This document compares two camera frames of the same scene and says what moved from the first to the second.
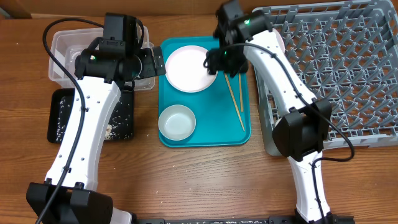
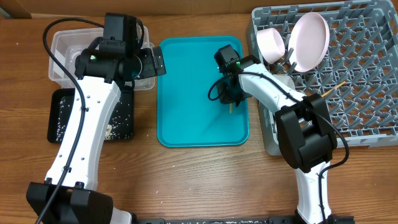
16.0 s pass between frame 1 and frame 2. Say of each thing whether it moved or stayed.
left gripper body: stayed
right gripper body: moved
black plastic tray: stayed
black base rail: stayed
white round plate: moved
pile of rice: stayed
